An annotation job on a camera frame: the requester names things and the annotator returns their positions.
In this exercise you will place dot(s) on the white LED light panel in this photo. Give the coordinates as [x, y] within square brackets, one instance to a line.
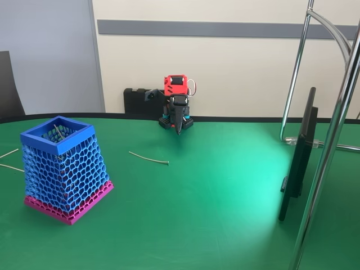
[302, 152]

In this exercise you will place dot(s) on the black plastic case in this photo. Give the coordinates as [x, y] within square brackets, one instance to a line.
[135, 101]

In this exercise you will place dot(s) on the clear plastic clip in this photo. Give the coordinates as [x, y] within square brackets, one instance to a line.
[292, 139]

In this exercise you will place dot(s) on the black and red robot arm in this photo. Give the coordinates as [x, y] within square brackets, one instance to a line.
[164, 123]

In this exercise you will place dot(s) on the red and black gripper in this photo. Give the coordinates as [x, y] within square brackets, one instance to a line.
[179, 112]

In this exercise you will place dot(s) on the black gripper camera mount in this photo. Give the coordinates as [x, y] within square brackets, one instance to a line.
[150, 95]

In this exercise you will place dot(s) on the chrome tube stand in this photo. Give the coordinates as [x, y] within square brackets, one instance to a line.
[332, 146]

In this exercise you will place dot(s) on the blue and pink mesh basket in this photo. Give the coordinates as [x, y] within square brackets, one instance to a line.
[67, 174]

